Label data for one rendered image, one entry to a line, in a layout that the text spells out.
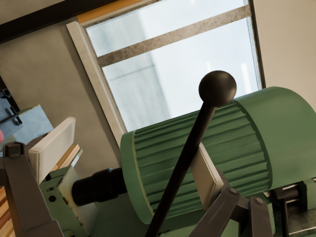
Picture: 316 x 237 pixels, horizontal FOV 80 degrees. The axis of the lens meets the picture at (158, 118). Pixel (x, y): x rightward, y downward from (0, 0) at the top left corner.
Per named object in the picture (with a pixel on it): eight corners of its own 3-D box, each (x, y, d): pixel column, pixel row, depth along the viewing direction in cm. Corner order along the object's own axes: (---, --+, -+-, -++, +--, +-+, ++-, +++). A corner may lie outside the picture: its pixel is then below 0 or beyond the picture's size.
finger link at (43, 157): (38, 187, 14) (27, 185, 14) (73, 142, 21) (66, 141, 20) (38, 152, 13) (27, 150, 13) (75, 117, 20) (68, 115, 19)
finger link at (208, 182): (215, 182, 14) (225, 184, 15) (195, 140, 21) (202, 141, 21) (203, 211, 15) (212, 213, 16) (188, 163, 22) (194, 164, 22)
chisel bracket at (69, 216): (35, 175, 41) (72, 163, 40) (67, 220, 46) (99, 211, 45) (12, 201, 34) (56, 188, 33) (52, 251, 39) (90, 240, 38)
